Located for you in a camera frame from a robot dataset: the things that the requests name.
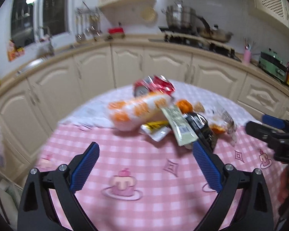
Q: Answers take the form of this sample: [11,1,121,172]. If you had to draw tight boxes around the pink checkered tablecloth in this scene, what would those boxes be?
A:
[36,82,284,230]

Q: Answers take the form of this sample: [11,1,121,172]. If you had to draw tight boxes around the orange white plastic bag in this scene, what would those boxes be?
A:
[106,92,173,131]

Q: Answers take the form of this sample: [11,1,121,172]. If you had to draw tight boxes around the kitchen window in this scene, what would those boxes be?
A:
[11,0,69,48]

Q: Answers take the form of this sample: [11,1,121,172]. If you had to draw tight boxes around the stainless steel steamer pot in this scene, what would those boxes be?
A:
[161,0,196,29]

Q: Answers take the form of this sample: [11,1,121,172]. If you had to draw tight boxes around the cream lower cabinets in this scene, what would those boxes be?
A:
[0,41,289,180]

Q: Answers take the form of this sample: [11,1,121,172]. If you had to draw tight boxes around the chrome kitchen faucet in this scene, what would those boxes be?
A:
[36,26,55,57]

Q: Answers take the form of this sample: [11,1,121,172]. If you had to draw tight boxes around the green rice cooker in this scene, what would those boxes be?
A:
[258,49,287,82]

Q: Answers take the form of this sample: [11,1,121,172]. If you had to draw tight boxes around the black gas stove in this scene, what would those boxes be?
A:
[148,32,242,63]

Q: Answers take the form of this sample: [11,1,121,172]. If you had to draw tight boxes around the steel wok with lid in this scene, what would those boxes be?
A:
[197,16,233,43]

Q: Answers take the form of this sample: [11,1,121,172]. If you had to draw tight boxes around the green white snack wrapper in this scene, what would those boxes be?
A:
[161,105,198,146]

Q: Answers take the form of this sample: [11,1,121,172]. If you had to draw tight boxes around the person's right hand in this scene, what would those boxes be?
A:
[277,165,289,204]

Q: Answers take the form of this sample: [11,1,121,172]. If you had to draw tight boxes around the yellow white sauce packet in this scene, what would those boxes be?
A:
[139,121,172,142]

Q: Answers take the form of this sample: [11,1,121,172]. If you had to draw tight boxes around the hanging utensil rack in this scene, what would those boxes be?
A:
[75,1,102,43]

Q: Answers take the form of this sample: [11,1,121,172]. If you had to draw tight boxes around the orange tangerine peel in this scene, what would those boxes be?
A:
[176,100,193,114]

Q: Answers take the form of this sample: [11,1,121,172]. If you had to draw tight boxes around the crushed red cola can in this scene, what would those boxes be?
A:
[133,75,175,97]

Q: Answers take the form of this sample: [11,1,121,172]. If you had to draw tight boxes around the black snack wrapper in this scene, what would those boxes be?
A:
[183,113,218,152]

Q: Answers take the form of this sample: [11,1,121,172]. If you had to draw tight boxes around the orange dish soap bottle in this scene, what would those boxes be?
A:
[7,40,18,62]

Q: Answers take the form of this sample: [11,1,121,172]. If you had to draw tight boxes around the red bowl on counter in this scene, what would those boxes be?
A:
[108,22,125,39]

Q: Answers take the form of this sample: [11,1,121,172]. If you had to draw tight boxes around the clear plastic wrapper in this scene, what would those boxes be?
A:
[209,109,237,143]

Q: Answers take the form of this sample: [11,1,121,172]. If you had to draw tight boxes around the round woven trivet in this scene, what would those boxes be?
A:
[140,6,157,23]

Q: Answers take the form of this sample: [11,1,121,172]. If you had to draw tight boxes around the pink utensil cup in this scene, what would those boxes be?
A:
[242,49,252,64]

